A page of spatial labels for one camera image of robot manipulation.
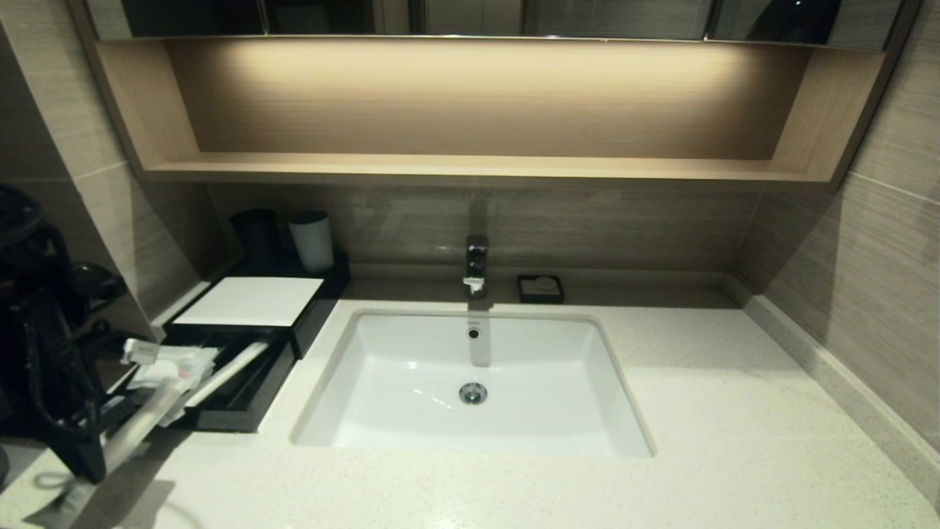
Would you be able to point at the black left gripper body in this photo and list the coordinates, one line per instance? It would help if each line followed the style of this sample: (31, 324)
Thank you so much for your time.
(51, 375)

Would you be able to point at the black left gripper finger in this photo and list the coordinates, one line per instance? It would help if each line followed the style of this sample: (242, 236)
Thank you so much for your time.
(73, 459)
(94, 455)

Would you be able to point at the short clear toothbrush packet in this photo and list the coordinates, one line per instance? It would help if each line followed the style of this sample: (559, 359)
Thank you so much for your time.
(228, 372)

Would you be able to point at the black pull-out drawer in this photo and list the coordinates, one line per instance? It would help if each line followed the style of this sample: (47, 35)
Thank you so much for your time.
(250, 400)

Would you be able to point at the black box with white lid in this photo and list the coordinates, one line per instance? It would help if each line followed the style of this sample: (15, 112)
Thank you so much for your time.
(253, 301)

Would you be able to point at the black cup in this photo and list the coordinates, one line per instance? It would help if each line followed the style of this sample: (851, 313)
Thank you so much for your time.
(255, 239)

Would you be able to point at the white cup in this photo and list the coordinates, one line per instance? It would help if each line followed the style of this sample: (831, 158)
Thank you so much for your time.
(312, 242)

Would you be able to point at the chrome sink drain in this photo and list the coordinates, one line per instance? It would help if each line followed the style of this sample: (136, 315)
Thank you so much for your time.
(473, 394)

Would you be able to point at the white ceramic sink basin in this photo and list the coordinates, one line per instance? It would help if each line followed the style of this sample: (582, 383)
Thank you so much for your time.
(477, 367)

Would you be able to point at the chrome faucet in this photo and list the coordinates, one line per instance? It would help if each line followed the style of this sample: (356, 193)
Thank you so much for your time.
(476, 264)

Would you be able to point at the black soap dish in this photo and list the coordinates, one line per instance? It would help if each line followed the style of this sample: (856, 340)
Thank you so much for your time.
(525, 294)

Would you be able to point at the small beige soap bar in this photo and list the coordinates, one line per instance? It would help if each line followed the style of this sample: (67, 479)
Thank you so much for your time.
(544, 283)

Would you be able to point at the mirror cabinet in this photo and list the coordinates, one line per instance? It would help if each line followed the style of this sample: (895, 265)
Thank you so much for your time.
(587, 18)

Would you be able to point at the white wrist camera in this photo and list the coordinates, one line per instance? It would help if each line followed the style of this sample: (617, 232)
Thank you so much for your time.
(141, 351)

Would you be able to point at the wooden wall shelf niche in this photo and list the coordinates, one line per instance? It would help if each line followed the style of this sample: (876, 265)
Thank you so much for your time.
(470, 110)

